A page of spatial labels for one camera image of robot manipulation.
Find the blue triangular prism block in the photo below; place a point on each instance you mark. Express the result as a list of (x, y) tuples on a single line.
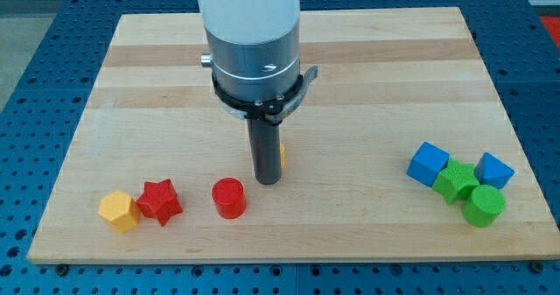
[(492, 171)]

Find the blue cube block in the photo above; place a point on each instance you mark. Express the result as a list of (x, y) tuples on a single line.
[(427, 162)]

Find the yellow hexagon block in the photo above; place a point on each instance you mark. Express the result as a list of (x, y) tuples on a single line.
[(119, 210)]

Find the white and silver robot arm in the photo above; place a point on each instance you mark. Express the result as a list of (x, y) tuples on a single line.
[(254, 52)]

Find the red star block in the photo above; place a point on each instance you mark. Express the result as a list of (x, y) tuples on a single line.
[(159, 201)]

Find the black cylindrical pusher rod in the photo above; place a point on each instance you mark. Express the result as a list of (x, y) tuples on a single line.
[(265, 150)]

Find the wooden board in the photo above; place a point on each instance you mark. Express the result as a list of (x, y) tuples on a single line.
[(388, 80)]

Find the yellow heart block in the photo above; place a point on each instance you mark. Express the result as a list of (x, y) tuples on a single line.
[(282, 155)]

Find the green star block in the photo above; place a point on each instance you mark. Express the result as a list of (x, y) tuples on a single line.
[(456, 181)]

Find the green cylinder block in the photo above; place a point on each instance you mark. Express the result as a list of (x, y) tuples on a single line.
[(483, 206)]

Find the red cylinder block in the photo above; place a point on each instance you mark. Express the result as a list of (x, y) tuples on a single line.
[(229, 198)]

